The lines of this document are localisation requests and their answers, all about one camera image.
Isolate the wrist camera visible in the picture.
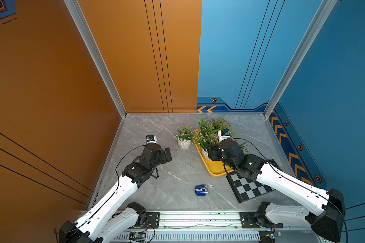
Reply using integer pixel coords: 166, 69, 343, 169
146, 135, 157, 144
218, 129, 231, 142

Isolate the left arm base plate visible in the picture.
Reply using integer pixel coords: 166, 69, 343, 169
140, 212, 160, 229

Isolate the red flower white pot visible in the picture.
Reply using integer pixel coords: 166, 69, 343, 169
211, 118, 231, 131

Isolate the yellow plastic tray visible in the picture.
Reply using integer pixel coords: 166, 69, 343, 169
194, 140, 234, 178

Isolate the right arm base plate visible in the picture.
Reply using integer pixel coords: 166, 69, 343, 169
239, 212, 284, 230

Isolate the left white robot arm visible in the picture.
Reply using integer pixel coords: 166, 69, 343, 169
55, 142, 172, 243

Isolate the pink flower back pot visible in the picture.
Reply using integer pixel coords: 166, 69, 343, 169
175, 126, 193, 150

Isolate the right green circuit board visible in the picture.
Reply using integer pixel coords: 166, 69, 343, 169
265, 231, 282, 241

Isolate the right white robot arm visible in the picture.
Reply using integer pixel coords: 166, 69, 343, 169
208, 137, 347, 243

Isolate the pink flower white pot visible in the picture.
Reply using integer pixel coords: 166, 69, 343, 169
199, 117, 214, 134

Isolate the black white checkerboard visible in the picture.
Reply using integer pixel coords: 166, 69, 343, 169
226, 172, 275, 204

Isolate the orange flower back pot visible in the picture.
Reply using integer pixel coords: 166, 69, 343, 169
193, 128, 219, 160

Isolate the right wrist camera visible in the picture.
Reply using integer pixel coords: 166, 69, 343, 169
218, 129, 231, 142

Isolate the green circuit board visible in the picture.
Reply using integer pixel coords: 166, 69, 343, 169
128, 231, 147, 243
265, 231, 282, 241

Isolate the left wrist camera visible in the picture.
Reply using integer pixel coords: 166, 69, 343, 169
146, 135, 157, 144

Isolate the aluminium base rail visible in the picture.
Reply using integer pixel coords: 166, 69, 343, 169
110, 210, 328, 243

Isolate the left green circuit board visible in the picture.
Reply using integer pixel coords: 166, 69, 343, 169
128, 231, 147, 243

